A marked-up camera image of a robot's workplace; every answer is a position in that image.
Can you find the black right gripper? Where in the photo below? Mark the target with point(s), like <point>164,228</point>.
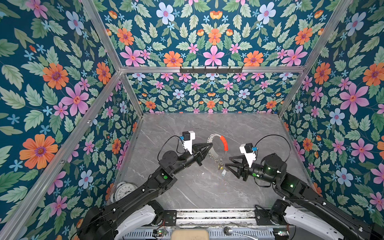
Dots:
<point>243,170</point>

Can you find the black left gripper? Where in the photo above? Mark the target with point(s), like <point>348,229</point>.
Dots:
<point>202,154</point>

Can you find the metal keyring with red grip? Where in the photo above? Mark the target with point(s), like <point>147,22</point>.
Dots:
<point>219,150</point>

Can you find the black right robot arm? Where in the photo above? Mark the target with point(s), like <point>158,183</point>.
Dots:
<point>273,170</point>

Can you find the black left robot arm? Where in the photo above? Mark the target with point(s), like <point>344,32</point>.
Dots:
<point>140,208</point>

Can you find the round metal knob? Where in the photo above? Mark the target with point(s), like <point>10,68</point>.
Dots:
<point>228,231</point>

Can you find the black hook rack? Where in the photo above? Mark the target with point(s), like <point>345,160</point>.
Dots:
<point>210,70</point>

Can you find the beige pad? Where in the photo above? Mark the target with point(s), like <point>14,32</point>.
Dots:
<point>190,235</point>

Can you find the white analog clock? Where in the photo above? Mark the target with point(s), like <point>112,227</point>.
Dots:
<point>122,190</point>

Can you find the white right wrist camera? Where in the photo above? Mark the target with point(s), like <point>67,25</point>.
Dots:
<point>250,152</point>

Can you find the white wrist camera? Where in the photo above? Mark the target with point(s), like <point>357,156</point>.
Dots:
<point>187,140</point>
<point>250,152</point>

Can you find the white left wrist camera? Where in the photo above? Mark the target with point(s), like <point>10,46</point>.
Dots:
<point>187,140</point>

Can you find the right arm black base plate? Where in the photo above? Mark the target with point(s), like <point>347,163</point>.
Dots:
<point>268,217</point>

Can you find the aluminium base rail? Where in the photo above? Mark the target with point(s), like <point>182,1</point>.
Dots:
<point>216,217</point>

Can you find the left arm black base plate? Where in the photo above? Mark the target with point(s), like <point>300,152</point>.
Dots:
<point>165,218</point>

